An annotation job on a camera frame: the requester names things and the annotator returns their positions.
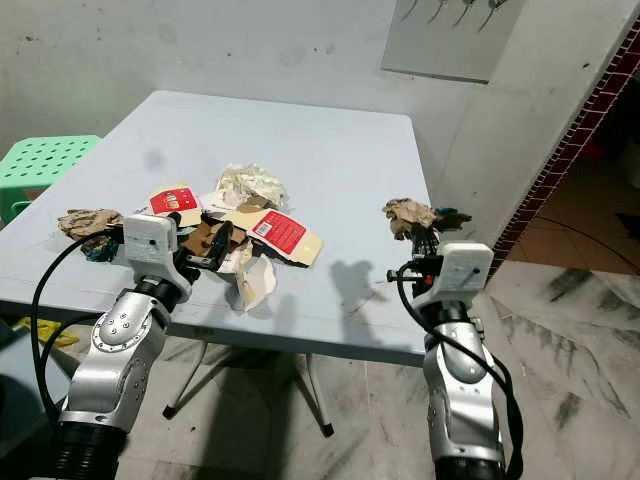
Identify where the small brown paper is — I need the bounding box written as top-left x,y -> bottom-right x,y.
382,197 -> 441,241

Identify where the brown cardboard piece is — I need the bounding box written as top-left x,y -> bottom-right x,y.
193,220 -> 247,259

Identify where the red and white carton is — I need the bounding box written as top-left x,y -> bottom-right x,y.
135,183 -> 207,227

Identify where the white paper wrapper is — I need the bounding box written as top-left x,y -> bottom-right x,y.
230,255 -> 280,312

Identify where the crumpled white paper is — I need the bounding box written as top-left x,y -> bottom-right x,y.
213,163 -> 289,210

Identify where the kraft bag with red label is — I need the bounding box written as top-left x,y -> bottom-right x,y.
225,204 -> 326,268

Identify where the dark teal plastic scrap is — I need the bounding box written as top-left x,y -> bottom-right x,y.
80,238 -> 127,264

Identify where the large crumpled brown paper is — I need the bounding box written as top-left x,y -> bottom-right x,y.
57,207 -> 127,247

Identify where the light blue folding table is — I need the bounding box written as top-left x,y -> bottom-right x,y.
0,90 -> 436,438

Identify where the green plastic stool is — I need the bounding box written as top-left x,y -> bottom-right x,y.
0,135 -> 103,226

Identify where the yellow cloth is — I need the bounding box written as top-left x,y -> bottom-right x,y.
10,318 -> 81,349

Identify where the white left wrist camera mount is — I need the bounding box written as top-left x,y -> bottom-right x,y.
122,212 -> 187,297

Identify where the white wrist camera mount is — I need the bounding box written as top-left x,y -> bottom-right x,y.
435,241 -> 495,310
122,212 -> 187,297

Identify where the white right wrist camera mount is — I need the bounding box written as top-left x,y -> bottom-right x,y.
435,241 -> 495,310

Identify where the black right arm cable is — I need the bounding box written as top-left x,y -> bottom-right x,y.
395,262 -> 525,478

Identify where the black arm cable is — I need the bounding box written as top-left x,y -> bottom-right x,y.
395,262 -> 525,478
29,228 -> 131,423

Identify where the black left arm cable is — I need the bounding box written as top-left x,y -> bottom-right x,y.
29,228 -> 131,423

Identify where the grey wall board with hooks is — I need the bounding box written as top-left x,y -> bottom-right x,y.
380,0 -> 526,83

